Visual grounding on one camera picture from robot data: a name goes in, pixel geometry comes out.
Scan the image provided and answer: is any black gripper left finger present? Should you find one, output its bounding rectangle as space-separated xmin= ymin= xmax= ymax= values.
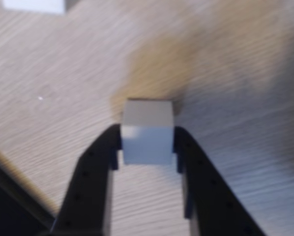
xmin=42 ymin=124 xmax=122 ymax=236

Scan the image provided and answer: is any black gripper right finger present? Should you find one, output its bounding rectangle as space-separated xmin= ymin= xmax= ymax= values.
xmin=172 ymin=126 xmax=267 ymax=236

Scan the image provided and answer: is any white cube block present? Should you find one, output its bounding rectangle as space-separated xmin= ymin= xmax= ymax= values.
xmin=119 ymin=98 xmax=175 ymax=166
xmin=1 ymin=0 xmax=66 ymax=15

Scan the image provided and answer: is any black open box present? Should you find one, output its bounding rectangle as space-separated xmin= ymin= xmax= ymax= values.
xmin=0 ymin=145 xmax=58 ymax=236

